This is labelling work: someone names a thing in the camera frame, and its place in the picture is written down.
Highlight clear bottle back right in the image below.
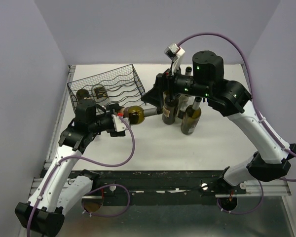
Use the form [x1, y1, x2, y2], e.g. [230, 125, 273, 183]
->
[177, 94, 189, 120]

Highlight purple cable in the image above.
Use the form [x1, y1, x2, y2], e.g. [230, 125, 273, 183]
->
[27, 116, 136, 234]
[177, 33, 296, 183]

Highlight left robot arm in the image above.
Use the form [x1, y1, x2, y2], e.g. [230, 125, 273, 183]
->
[15, 98, 130, 237]

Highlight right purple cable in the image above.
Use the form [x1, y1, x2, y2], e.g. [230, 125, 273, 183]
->
[177, 33, 296, 183]

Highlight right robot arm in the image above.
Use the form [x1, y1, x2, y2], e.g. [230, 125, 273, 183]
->
[142, 50, 296, 194]

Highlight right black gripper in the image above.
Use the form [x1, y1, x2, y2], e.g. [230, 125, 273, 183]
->
[141, 60, 211, 109]

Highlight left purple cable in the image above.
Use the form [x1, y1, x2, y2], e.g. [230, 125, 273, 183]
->
[27, 116, 136, 234]

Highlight black mounting rail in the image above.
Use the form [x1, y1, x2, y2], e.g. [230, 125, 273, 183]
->
[68, 170, 246, 206]

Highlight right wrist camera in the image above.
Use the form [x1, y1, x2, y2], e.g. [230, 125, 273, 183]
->
[164, 43, 185, 75]

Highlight dark bottle label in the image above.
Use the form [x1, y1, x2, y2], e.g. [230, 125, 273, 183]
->
[119, 106, 162, 125]
[76, 89, 92, 103]

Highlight black wire wine rack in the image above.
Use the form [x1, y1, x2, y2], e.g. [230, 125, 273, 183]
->
[67, 64, 146, 111]

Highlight dark bottle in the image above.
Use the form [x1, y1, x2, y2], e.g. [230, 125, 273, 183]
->
[162, 90, 179, 125]

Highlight dark bottle front label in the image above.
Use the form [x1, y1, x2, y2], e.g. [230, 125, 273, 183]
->
[76, 89, 92, 103]

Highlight green bottle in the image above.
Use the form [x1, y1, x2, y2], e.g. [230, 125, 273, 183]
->
[91, 84, 110, 104]
[185, 67, 192, 76]
[181, 97, 202, 135]

